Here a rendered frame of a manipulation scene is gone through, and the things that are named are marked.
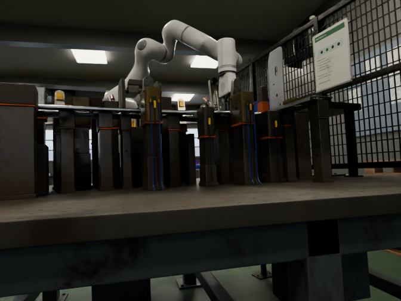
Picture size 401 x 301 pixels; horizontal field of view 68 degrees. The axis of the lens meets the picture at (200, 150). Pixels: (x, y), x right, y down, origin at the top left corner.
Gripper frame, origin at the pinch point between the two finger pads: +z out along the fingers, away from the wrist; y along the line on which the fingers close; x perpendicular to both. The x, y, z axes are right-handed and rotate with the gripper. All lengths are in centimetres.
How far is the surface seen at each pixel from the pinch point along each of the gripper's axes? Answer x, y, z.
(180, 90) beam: 209, -647, -195
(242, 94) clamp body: -7.9, 24.9, 0.8
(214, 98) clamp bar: 0.1, -14.7, -7.6
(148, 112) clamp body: -42.8, 21.9, 8.3
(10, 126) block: -82, 21, 14
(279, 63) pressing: 26.4, 4.6, -22.1
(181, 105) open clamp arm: -18.2, -14.2, -3.2
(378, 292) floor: 97, -6, 104
